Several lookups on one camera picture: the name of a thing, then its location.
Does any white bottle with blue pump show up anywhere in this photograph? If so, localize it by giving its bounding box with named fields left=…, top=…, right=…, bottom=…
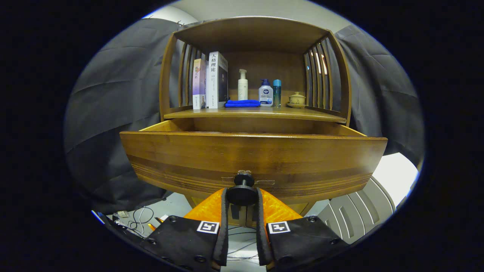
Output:
left=258, top=79, right=274, bottom=107

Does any wooden drawer with black knob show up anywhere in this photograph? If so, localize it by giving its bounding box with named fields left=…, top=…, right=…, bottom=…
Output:
left=119, top=118, right=389, bottom=207

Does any grey slatted chair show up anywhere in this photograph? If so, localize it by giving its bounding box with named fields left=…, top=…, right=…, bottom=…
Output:
left=317, top=176, right=397, bottom=245

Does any brown wooden cabinet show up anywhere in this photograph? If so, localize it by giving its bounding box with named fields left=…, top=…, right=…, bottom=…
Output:
left=159, top=16, right=352, bottom=227

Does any thick white book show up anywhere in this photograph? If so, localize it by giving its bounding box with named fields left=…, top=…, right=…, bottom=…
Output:
left=206, top=51, right=229, bottom=109

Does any white table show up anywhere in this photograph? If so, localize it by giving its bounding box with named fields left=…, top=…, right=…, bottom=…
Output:
left=372, top=152, right=419, bottom=207

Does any tall white pump bottle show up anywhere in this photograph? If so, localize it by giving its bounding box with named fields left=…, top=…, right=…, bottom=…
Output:
left=237, top=69, right=249, bottom=101

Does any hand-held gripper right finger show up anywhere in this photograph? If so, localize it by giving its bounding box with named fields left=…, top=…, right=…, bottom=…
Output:
left=255, top=188, right=350, bottom=272

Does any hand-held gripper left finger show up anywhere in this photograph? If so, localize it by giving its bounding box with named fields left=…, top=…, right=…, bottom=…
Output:
left=140, top=188, right=229, bottom=272

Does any blue folded cloth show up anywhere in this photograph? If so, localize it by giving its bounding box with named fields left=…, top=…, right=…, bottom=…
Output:
left=225, top=99, right=261, bottom=108

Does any thin purple book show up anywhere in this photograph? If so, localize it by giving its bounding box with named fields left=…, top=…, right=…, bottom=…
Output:
left=192, top=58, right=208, bottom=110

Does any wooden countertop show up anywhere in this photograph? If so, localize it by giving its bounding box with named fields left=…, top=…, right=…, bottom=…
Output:
left=163, top=105, right=347, bottom=124

